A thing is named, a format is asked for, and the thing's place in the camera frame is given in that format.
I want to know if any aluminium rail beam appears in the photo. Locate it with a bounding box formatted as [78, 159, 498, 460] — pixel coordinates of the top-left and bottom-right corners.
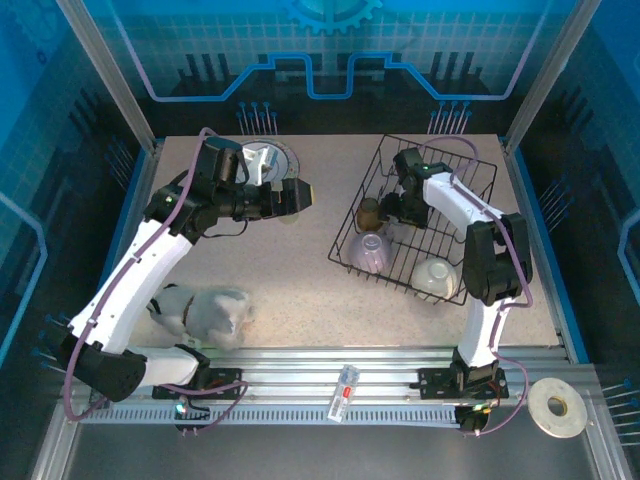
[64, 347, 596, 406]

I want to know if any brown translucent cup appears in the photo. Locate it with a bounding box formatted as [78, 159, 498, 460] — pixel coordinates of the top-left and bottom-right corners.
[355, 197, 385, 232]

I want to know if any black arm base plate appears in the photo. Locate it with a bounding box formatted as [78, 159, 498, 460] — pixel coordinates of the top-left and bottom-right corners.
[152, 367, 245, 401]
[417, 367, 510, 401]

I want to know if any white bowl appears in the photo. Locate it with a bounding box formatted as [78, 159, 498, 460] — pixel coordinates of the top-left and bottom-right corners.
[410, 257, 459, 300]

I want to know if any aluminium frame post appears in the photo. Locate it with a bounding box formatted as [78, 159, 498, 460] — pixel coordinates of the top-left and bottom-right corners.
[504, 0, 601, 146]
[54, 0, 159, 154]

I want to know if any crumpled white plastic bag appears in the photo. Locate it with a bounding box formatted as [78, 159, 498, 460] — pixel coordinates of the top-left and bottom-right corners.
[149, 283, 257, 351]

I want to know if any clear glass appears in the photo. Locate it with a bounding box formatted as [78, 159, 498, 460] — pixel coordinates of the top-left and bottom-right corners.
[388, 222, 417, 245]

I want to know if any grey slotted cable duct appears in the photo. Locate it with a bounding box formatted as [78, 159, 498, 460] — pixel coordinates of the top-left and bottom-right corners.
[79, 407, 461, 426]

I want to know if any black connector block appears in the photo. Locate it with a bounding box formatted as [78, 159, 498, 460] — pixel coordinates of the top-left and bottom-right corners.
[455, 403, 494, 435]
[172, 397, 212, 437]

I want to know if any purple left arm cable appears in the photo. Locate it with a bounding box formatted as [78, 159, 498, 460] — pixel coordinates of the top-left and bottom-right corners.
[63, 127, 250, 437]

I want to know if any black wire dish rack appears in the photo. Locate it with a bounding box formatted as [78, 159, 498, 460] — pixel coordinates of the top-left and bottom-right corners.
[328, 133, 500, 307]

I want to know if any clear packet with red label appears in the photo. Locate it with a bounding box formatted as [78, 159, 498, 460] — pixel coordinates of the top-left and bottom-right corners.
[327, 363, 362, 425]

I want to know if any grey tape roll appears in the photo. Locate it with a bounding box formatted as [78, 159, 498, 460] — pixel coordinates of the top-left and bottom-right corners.
[527, 377, 586, 440]

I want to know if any colourful patterned plate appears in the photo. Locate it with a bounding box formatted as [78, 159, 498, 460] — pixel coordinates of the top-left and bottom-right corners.
[239, 138, 301, 181]

